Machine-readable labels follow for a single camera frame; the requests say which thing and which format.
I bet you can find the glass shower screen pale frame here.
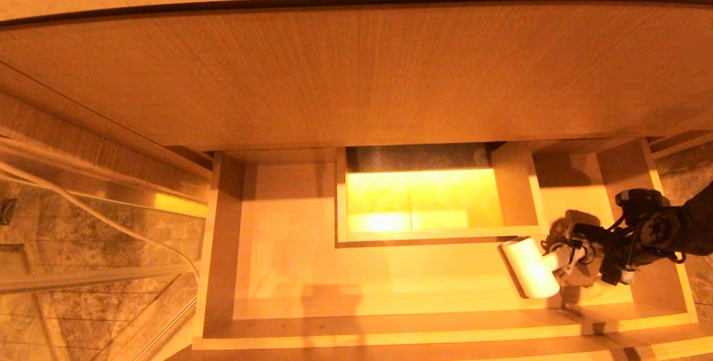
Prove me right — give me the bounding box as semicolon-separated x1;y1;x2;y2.
0;135;208;361

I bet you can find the thin white cable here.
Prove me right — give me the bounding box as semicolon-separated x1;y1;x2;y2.
0;158;200;278

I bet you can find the wooden vanity drawer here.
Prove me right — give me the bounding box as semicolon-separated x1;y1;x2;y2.
164;137;713;361

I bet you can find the wooden vanity side panel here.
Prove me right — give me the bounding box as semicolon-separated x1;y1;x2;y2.
0;62;215;203

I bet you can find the wooden upper vanity front panel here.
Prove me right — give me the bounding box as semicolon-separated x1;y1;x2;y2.
0;2;713;153

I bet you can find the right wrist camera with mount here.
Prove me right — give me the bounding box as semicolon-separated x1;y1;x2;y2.
604;264;637;287

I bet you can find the white hair dryer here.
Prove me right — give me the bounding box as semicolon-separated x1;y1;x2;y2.
497;237;585;299

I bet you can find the black smooth cable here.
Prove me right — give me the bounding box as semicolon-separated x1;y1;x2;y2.
657;247;687;265

